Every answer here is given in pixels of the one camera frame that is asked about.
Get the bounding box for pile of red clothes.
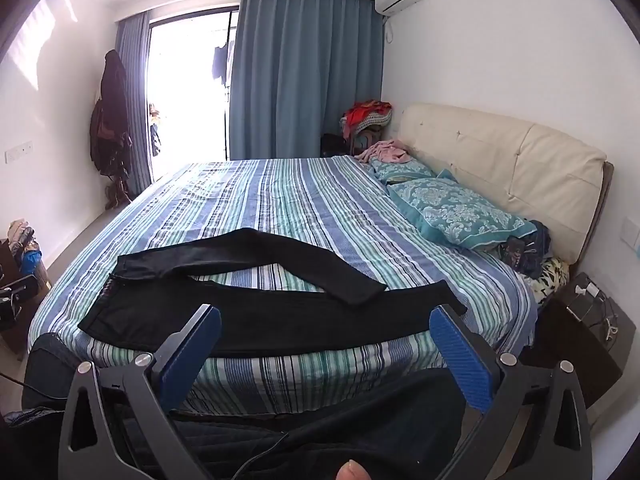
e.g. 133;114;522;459
340;100;393;138

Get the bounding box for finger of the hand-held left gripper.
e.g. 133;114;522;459
0;275;39;308

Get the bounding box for large teal patterned pillow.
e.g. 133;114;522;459
387;177;538;251

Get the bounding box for dark nightstand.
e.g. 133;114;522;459
525;272;638;411

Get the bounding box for wide blue curtain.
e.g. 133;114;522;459
227;0;386;161

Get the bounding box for black pants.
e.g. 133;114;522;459
77;227;468;358

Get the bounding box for clutter on cabinet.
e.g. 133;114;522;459
7;219;43;281

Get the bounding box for floral cloth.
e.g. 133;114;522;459
527;257;571;303

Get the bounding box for person's leg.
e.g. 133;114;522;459
170;367;481;480
20;332;101;411

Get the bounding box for black cable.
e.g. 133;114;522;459
235;432;311;480

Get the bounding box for hanging dark laundry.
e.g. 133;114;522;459
212;42;236;86

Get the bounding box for glass balcony door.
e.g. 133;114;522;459
147;5;241;183

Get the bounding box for small teal patterned pillow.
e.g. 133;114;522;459
367;157;456;186

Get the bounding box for person's left leg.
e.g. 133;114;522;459
20;332;101;411

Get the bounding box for person's right hand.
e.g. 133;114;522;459
336;459;371;480

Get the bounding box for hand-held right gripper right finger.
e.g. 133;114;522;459
429;304;593;480

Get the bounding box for pink cloth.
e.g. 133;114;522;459
352;140;413;165

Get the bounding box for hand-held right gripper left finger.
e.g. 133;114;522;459
59;304;223;480

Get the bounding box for person's right leg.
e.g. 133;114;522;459
170;367;481;480

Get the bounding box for bed with striped sheet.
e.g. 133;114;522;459
27;155;541;416

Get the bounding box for dark bag on wall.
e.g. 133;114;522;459
90;50;133;178

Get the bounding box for dark clothes bundle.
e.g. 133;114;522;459
502;220;553;281

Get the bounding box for cream padded headboard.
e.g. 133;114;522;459
397;102;616;266

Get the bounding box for brown cabinet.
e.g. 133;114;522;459
0;237;53;356

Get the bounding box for narrow blue curtain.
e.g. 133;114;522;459
115;10;153;201

